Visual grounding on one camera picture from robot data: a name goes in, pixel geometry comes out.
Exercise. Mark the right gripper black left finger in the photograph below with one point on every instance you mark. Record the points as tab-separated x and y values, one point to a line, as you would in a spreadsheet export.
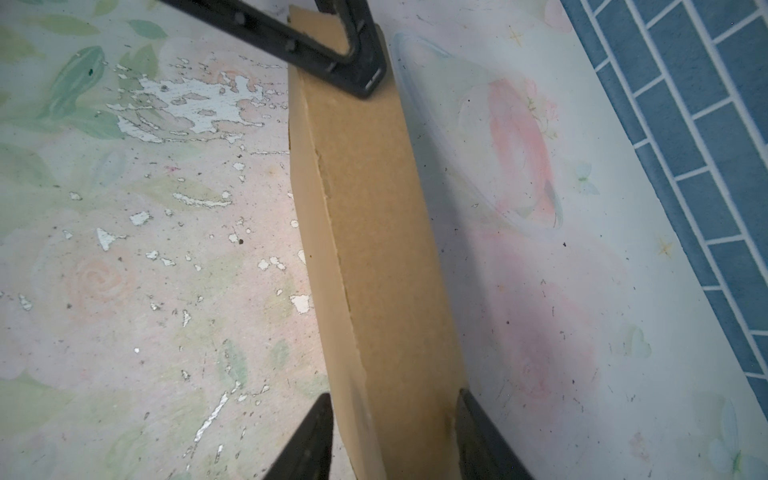
308	453

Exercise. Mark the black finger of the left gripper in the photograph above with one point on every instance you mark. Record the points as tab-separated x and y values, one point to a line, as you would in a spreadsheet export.
363	67
252	26

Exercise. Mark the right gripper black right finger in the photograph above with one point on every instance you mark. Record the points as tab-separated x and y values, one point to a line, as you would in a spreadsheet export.
483	452

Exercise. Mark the brown cardboard paper box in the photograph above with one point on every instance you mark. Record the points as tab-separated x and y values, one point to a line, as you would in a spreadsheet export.
390	344

